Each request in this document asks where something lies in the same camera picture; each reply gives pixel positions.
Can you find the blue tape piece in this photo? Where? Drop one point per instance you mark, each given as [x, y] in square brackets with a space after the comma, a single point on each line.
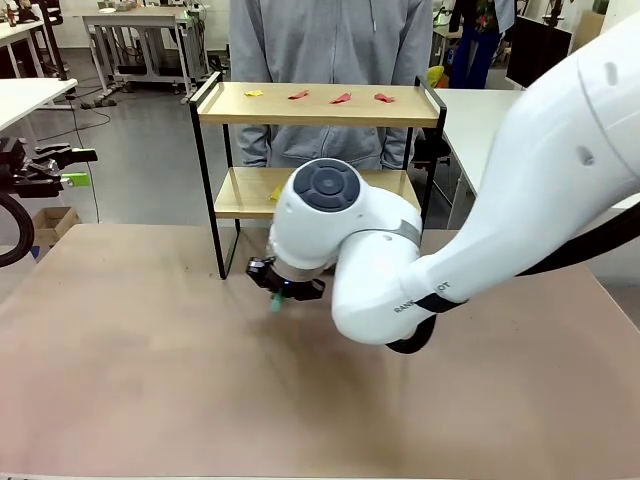
[35, 252]

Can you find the grey-topped metal workbench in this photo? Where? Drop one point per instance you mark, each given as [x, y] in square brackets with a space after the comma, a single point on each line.
[130, 17]

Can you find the person in blue trousers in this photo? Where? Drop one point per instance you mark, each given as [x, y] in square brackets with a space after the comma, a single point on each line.
[472, 55]

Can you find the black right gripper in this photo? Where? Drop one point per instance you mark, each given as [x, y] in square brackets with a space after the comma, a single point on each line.
[300, 291]

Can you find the red paper scrap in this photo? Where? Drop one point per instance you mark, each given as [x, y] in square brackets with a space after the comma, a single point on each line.
[299, 94]
[341, 98]
[384, 97]

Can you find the black padded chair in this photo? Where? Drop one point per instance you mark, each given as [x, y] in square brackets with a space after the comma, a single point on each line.
[432, 150]

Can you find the yellow paper scrap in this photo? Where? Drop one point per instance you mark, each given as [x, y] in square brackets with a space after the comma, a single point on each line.
[275, 194]
[254, 93]

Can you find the person in grey hoodie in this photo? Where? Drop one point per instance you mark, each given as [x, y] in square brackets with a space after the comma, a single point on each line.
[325, 40]

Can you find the white desk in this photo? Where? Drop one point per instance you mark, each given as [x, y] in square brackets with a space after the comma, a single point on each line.
[30, 95]

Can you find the open cardboard box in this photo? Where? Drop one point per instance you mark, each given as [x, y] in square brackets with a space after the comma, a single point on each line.
[50, 225]

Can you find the black metal stand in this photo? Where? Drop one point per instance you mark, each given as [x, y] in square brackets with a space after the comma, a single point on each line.
[52, 40]

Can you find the large white table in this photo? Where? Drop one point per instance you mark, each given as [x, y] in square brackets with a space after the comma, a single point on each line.
[475, 120]

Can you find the yellow-green object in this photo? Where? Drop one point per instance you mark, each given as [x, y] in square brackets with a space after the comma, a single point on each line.
[435, 75]

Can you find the black monitor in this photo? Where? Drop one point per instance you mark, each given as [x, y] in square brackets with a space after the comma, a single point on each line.
[540, 55]

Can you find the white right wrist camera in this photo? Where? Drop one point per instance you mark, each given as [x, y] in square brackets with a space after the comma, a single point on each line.
[259, 272]

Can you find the two-tier wooden black-framed shelf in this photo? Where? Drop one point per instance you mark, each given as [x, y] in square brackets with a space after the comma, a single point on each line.
[310, 117]

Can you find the brown cardboard board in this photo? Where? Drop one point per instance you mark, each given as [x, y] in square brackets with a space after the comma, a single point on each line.
[590, 30]

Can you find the teal microfibre duster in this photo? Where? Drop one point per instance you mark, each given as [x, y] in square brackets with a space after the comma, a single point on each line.
[275, 302]

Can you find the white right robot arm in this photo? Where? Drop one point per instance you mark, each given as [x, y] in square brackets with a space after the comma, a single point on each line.
[500, 200]

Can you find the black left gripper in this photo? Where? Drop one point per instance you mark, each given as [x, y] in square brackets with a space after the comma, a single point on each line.
[15, 170]

